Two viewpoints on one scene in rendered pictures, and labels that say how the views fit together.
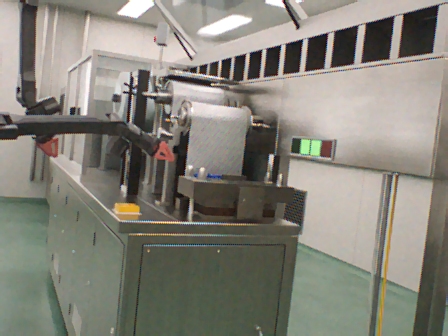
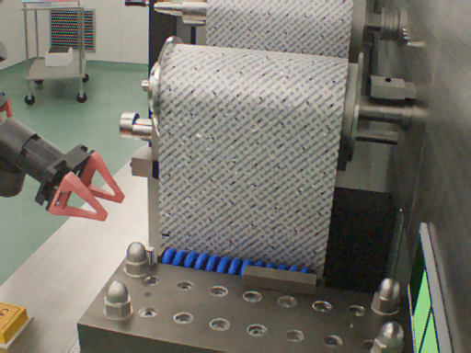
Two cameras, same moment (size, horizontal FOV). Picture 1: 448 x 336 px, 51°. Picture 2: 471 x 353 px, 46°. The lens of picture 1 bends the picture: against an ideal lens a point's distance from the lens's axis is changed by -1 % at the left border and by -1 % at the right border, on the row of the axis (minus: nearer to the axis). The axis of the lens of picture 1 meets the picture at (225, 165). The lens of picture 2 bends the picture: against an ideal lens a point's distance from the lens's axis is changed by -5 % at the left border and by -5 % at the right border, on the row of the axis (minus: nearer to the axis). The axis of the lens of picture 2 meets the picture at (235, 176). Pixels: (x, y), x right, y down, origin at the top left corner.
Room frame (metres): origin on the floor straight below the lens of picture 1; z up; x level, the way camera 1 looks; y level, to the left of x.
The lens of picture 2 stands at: (1.27, -0.36, 1.45)
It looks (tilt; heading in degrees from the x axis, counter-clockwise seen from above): 23 degrees down; 36
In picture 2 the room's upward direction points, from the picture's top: 3 degrees clockwise
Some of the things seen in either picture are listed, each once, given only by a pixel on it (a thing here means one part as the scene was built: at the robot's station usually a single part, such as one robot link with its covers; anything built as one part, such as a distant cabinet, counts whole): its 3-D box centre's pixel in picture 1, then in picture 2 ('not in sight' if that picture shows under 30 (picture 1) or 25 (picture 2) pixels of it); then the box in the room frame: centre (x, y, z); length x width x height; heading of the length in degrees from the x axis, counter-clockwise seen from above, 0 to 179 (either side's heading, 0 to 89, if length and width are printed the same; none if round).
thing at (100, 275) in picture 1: (123, 258); not in sight; (2.72, 0.53, 0.43); 2.52 x 0.64 x 0.86; 25
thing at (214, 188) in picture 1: (236, 189); (253, 332); (1.75, -0.05, 1.00); 0.40 x 0.16 x 0.06; 115
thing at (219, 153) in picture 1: (216, 156); (243, 207); (1.84, 0.04, 1.11); 0.23 x 0.01 x 0.18; 115
